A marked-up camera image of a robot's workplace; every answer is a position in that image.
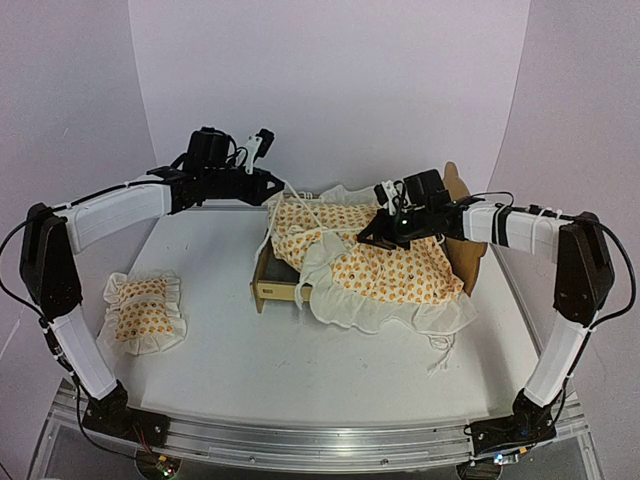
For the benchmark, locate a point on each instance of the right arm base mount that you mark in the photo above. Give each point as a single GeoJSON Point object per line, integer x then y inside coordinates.
{"type": "Point", "coordinates": [528, 424]}

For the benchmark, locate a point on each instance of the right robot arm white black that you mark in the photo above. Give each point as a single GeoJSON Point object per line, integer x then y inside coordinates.
{"type": "Point", "coordinates": [593, 280]}

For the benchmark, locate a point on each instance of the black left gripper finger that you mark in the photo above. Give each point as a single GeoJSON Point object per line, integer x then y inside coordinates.
{"type": "Point", "coordinates": [271, 184]}
{"type": "Point", "coordinates": [258, 198]}

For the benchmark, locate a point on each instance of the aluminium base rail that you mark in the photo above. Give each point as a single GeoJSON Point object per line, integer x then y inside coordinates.
{"type": "Point", "coordinates": [74, 443]}

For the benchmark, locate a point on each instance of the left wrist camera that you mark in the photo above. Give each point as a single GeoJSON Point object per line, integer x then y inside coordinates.
{"type": "Point", "coordinates": [255, 148]}

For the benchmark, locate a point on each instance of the grey bed mat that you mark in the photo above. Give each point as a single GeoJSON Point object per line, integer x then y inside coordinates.
{"type": "Point", "coordinates": [276, 270]}

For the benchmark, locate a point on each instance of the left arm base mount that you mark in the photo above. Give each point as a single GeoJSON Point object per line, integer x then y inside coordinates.
{"type": "Point", "coordinates": [112, 416]}

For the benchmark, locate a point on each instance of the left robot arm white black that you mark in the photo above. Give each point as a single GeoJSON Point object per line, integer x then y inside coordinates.
{"type": "Point", "coordinates": [52, 238]}

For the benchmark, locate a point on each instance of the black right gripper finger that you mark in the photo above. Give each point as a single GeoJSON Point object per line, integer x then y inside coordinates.
{"type": "Point", "coordinates": [375, 233]}
{"type": "Point", "coordinates": [388, 245]}

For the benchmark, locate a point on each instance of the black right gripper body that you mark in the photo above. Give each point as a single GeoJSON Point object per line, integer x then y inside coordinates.
{"type": "Point", "coordinates": [416, 228]}

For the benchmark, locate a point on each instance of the small duck print pillow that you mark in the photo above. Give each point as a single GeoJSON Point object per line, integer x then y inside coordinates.
{"type": "Point", "coordinates": [143, 315]}

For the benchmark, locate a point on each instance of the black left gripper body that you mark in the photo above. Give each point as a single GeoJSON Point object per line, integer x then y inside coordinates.
{"type": "Point", "coordinates": [219, 186]}

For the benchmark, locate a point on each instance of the wooden pet bed frame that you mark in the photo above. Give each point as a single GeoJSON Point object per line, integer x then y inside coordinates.
{"type": "Point", "coordinates": [464, 256]}

